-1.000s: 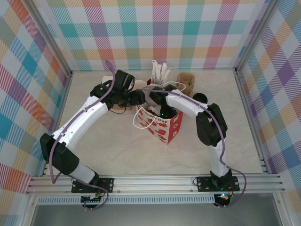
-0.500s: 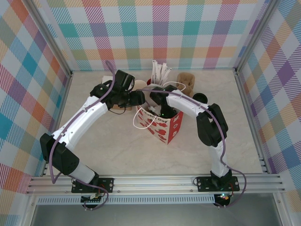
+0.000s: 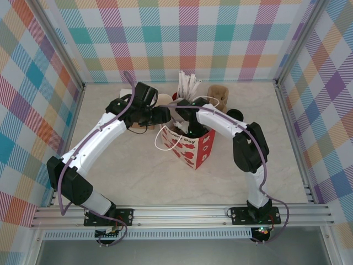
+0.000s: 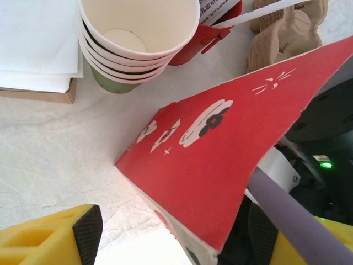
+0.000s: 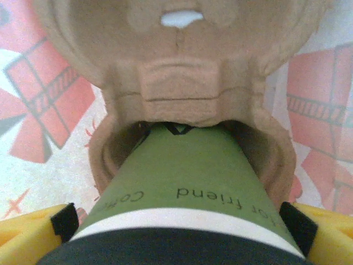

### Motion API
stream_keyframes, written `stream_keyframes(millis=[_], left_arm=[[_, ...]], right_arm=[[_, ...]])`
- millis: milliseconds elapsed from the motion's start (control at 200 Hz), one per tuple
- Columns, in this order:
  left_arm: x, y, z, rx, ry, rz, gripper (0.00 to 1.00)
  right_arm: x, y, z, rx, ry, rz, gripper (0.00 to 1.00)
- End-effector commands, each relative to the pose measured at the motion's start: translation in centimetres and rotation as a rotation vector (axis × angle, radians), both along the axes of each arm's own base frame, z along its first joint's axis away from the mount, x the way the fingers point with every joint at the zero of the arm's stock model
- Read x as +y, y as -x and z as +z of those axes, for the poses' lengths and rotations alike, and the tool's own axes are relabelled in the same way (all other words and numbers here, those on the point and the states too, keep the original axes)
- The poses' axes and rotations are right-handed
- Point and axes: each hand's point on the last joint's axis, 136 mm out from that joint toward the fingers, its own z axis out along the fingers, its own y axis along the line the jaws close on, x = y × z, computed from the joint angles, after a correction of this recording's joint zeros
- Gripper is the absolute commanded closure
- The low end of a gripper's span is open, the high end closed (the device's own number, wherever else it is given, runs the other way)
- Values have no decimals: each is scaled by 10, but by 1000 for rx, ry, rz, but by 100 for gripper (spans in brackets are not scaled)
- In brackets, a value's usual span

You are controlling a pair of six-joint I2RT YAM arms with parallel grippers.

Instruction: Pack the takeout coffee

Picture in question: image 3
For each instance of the grey metal panel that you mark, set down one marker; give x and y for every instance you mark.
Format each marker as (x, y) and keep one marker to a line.
(179, 254)

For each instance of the small circuit board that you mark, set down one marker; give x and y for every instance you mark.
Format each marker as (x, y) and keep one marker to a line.
(109, 234)
(262, 230)

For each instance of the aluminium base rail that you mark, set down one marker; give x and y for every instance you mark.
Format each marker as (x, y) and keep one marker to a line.
(179, 215)

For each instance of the stack of white napkins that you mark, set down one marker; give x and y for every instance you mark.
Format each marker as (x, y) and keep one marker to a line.
(140, 127)

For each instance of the aluminium frame post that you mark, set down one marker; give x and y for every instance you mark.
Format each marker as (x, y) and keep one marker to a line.
(301, 41)
(57, 41)

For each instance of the red white paper bag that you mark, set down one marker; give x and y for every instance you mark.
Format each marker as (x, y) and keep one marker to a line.
(204, 149)

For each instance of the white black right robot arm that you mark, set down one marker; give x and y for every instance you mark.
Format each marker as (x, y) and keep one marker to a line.
(218, 121)

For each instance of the brown pulp cup carrier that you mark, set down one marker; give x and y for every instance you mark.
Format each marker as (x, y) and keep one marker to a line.
(218, 94)

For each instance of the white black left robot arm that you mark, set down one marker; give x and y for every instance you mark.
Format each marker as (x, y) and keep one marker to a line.
(91, 143)

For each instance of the white paper napkin stack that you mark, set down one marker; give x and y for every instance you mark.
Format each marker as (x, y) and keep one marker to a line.
(125, 92)

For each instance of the black plastic cup lid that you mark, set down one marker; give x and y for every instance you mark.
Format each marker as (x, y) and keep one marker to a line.
(235, 113)

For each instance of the white paper-wrapped straw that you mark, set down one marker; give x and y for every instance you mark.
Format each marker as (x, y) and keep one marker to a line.
(195, 87)
(186, 87)
(181, 82)
(190, 85)

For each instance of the stack of white paper cups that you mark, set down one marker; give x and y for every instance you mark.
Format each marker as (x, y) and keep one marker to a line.
(165, 99)

